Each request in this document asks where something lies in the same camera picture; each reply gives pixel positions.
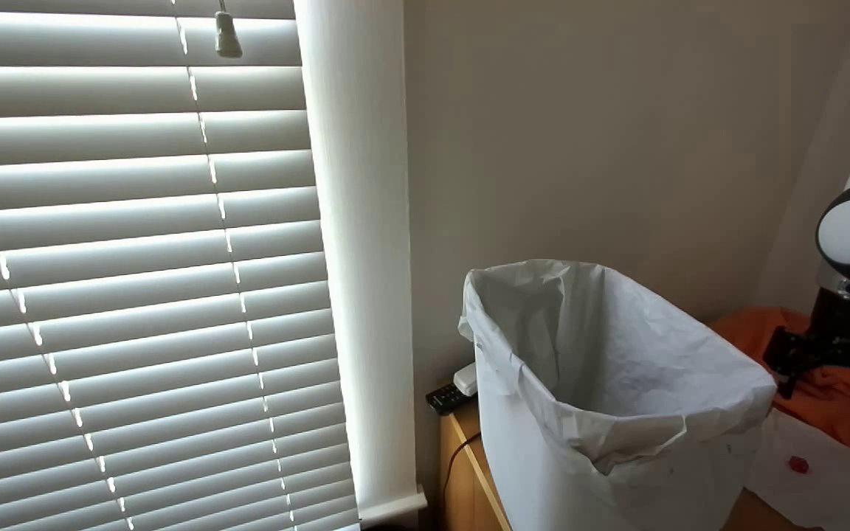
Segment white paper towel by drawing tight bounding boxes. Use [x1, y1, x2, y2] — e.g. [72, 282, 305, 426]
[748, 409, 850, 531]

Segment white trash bin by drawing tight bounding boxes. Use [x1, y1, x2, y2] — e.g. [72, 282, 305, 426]
[479, 365, 759, 531]

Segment blind cord pull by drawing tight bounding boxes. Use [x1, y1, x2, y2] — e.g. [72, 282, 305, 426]
[215, 0, 241, 59]

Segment white window blinds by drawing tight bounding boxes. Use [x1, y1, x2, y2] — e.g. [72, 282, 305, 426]
[0, 0, 356, 531]

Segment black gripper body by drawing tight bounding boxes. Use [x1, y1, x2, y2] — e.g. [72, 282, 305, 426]
[764, 286, 850, 398]

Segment white plastic bin liner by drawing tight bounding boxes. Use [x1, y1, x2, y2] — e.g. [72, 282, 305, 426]
[461, 260, 776, 474]

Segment small black device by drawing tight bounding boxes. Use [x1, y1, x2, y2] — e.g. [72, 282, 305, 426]
[424, 382, 470, 416]

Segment orange cloth towel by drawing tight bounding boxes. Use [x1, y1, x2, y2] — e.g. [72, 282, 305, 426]
[715, 306, 850, 447]

